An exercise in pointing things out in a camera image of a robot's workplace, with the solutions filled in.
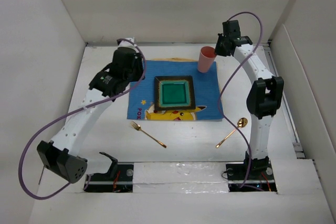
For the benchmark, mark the gold spoon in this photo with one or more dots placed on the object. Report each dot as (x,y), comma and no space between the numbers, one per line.
(242,122)

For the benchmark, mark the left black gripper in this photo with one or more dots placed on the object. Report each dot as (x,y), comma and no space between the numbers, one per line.
(137,74)

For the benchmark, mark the pink plastic cup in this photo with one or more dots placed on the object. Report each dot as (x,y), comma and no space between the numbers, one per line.
(206,58)

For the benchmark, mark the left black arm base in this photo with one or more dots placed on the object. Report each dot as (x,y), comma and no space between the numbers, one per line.
(118,178)

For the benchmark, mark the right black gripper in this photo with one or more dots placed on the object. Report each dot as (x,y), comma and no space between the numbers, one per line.
(218,50)

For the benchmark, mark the square green ceramic plate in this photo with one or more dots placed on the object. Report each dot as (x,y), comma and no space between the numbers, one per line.
(174,93)

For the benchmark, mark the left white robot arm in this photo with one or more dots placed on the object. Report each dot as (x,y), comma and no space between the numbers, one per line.
(61,154)

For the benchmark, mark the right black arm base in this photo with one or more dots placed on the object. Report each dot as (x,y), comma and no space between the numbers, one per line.
(257,180)

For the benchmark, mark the blue and yellow cloth placemat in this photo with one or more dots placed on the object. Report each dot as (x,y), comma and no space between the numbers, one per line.
(206,90)

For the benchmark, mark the gold fork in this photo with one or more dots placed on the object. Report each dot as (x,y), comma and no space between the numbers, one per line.
(138,128)

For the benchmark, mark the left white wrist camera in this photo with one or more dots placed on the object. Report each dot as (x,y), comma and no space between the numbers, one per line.
(126,42)

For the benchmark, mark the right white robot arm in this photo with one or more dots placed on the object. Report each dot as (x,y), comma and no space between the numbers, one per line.
(264,98)

